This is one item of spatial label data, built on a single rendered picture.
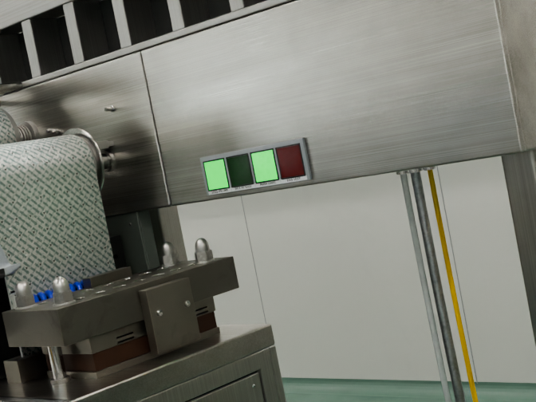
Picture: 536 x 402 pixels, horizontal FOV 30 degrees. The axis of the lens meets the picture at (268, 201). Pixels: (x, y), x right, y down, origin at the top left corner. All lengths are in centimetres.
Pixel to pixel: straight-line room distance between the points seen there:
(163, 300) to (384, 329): 300
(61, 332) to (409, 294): 304
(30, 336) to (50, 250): 22
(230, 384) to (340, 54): 60
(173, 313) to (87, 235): 26
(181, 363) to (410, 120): 55
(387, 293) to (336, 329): 38
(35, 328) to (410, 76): 72
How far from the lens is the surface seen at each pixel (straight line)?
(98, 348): 167
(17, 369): 178
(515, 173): 163
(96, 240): 190
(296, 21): 164
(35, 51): 219
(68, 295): 164
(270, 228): 495
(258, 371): 182
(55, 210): 186
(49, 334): 164
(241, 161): 174
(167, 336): 172
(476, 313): 435
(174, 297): 173
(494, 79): 144
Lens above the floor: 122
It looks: 3 degrees down
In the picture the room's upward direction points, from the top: 11 degrees counter-clockwise
